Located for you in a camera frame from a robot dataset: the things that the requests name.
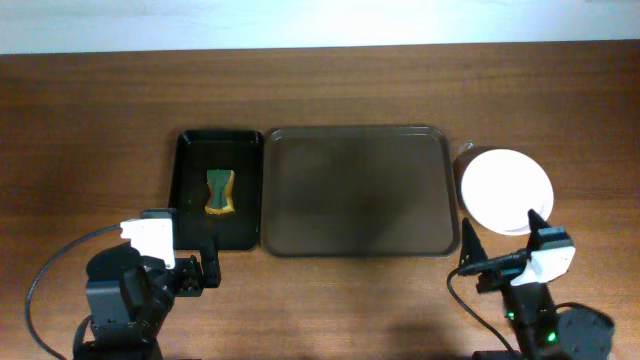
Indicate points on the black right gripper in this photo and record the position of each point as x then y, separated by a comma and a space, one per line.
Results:
500, 276

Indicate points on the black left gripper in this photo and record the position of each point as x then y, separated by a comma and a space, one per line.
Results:
189, 275

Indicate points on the pink-rimmed plate with sauce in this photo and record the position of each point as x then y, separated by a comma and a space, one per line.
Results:
500, 186

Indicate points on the green and yellow sponge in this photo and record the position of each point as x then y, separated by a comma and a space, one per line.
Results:
220, 184

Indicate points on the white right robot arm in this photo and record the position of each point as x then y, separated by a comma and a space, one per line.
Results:
398, 283

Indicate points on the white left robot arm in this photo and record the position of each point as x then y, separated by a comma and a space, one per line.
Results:
130, 296

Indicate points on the black water tray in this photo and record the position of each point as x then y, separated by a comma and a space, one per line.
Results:
199, 151

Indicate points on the brown serving tray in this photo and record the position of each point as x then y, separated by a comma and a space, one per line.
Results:
358, 191

